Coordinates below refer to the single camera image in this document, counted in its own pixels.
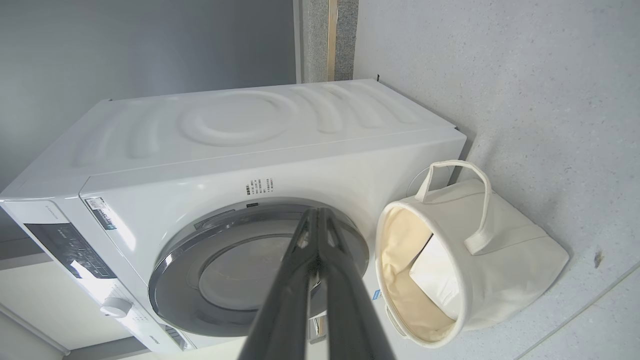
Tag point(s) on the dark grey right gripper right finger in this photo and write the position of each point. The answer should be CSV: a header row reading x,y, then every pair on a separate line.
x,y
350,310

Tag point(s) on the cream fabric laundry basket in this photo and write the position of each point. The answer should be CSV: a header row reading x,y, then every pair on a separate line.
x,y
510,250

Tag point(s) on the blue energy label sticker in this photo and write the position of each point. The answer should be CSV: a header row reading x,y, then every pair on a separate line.
x,y
377,294

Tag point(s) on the white round control knob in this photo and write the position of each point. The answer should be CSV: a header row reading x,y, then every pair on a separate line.
x,y
116,307

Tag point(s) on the white front-load washing machine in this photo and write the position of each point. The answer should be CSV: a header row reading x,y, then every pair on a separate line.
x,y
250,150

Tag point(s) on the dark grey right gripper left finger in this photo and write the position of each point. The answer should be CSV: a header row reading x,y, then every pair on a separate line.
x,y
285,300

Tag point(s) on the brass floor divider strip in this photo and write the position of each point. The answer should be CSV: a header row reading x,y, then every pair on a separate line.
x,y
332,40

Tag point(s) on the white cloth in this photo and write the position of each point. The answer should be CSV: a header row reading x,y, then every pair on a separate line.
x,y
435,280

